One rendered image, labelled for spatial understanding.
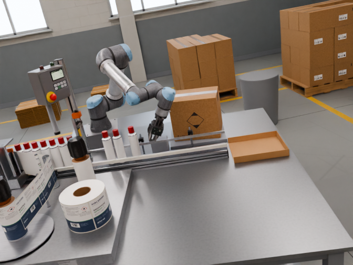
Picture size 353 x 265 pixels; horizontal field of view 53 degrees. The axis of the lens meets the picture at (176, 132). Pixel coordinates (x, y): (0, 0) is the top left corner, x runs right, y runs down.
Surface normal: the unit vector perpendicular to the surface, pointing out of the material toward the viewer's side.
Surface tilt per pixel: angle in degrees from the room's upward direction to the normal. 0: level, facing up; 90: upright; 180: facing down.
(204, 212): 0
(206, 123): 90
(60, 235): 0
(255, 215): 0
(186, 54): 90
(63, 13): 90
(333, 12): 90
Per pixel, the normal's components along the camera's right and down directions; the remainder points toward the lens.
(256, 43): 0.16, 0.37
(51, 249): -0.16, -0.91
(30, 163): -0.47, 0.42
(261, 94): -0.12, 0.47
